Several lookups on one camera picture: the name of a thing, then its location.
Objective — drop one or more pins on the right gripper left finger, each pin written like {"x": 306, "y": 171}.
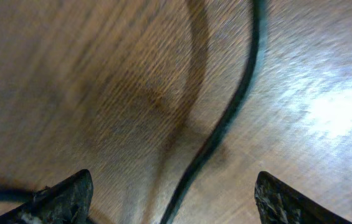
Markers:
{"x": 68, "y": 202}

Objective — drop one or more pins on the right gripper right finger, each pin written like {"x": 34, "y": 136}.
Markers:
{"x": 279, "y": 203}

